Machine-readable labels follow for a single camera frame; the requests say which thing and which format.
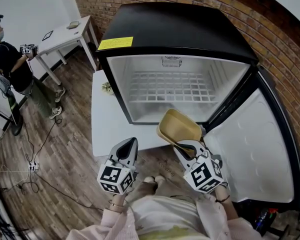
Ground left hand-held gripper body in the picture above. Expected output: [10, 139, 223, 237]
[96, 156, 139, 195]

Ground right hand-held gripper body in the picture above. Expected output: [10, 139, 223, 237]
[182, 150, 229, 194]

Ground beige plastic container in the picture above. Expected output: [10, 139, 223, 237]
[156, 108, 203, 158]

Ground black mini fridge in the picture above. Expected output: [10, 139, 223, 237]
[95, 1, 260, 126]

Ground person's right forearm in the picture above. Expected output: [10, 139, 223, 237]
[197, 184, 262, 240]

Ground person's left forearm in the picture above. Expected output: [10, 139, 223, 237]
[66, 193, 131, 240]

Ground white-lined fridge door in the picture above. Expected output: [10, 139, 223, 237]
[202, 65, 300, 211]

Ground fridge interior vent grille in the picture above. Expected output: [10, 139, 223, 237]
[161, 55, 184, 69]

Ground low white table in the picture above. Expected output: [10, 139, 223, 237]
[90, 70, 176, 158]

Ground black wrist band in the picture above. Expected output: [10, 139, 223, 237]
[214, 194, 231, 204]

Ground person's legs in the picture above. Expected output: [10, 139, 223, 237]
[132, 175, 200, 203]

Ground person's light shirt torso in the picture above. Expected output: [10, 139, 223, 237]
[128, 194, 208, 240]

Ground small pale crumpled ornament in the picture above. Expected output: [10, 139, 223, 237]
[101, 81, 114, 96]

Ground dark plastic bottle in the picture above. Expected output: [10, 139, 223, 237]
[255, 210, 269, 231]

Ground white power strip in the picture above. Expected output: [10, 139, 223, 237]
[28, 160, 40, 173]

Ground black metal stand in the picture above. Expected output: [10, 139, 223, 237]
[0, 105, 24, 137]

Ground yellow label sticker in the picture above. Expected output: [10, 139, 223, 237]
[97, 36, 134, 51]

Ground white desk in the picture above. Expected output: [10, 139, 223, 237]
[34, 15, 100, 86]

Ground black-framed tablet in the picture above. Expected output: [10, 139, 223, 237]
[41, 30, 54, 42]

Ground thin gold bracelet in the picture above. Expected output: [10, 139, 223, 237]
[108, 200, 126, 208]

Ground black floor cable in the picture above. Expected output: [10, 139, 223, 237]
[16, 170, 105, 212]
[24, 117, 63, 164]

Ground white wire fridge shelf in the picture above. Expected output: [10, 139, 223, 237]
[126, 70, 220, 104]

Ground black cable bundle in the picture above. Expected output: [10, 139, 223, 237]
[0, 183, 25, 238]

